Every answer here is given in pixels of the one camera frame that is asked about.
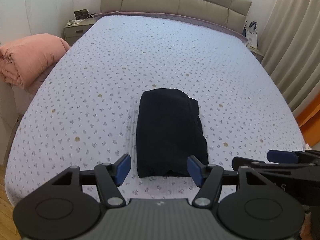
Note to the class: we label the dark navy garment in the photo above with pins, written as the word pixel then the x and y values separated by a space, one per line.
pixel 168 131

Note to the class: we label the pink folded duvet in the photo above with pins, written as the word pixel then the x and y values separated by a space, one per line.
pixel 25 59

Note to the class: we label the grey bedside table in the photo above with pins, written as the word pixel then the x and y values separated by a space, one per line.
pixel 74 30

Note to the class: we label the orange box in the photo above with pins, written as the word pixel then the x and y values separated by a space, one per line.
pixel 308 122

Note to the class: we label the white wardrobe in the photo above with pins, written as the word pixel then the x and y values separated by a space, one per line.
pixel 21 18

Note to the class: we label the brown patterned pouch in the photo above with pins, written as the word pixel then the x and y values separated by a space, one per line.
pixel 81 14

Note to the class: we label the beige padded headboard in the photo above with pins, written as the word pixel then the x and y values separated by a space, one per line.
pixel 227 13

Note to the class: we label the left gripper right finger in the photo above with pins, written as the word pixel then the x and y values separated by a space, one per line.
pixel 208 178

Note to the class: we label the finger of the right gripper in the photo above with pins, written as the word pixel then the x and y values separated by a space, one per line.
pixel 241 161
pixel 277 156

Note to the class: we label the beige curtain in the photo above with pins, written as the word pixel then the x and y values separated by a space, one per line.
pixel 290 44

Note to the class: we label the floral white bed sheet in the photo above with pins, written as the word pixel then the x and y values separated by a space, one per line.
pixel 150 87

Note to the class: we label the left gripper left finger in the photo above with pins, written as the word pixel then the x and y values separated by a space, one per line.
pixel 109 177

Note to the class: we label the white paper bag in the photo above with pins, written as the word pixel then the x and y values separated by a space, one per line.
pixel 250 32

